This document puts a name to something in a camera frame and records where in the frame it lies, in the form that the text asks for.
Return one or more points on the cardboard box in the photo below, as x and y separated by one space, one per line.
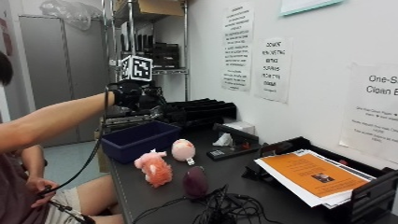
160 7

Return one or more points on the teal-edged whiteboard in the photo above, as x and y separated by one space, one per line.
309 6

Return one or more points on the dark blue plastic bin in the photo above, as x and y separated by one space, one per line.
138 140

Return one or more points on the stack of white papers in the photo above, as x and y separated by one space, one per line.
298 186

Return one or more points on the small black label device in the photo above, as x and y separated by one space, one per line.
216 153

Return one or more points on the grey metal cabinet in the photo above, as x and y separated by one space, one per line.
61 77

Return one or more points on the clear plastic bag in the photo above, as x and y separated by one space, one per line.
70 12

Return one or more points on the white marker cube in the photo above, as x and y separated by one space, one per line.
136 67

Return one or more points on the pink fluffy soft toy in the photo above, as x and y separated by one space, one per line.
154 168

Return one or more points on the black paper tray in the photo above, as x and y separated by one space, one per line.
351 193

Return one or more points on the white wall notice sheet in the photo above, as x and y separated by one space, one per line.
370 112

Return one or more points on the white wall notice large print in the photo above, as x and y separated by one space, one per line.
273 70

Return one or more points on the black stapler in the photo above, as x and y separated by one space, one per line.
237 138

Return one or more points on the tall white wall notice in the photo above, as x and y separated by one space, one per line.
237 46

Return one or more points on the black file organizer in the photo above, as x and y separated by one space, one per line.
198 112

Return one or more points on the dark purple plush toy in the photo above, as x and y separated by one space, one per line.
196 182

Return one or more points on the the person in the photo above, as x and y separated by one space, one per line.
37 174

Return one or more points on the pink round soft toy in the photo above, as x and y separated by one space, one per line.
182 150

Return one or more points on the black binders on shelf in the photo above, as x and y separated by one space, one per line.
154 53

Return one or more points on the orange paper sheet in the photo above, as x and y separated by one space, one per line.
317 174

